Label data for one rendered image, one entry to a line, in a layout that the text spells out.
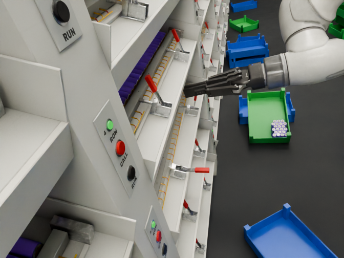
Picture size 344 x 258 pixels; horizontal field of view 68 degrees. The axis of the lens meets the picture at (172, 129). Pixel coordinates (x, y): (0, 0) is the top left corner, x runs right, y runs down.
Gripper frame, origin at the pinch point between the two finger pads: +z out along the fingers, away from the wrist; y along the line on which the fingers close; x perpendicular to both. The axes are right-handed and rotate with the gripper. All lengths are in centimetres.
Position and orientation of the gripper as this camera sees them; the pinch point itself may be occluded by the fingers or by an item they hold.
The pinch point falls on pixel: (195, 89)
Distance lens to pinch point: 81.0
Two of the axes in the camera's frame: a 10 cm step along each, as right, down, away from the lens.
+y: 1.9, -6.3, 7.5
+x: -3.4, -7.6, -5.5
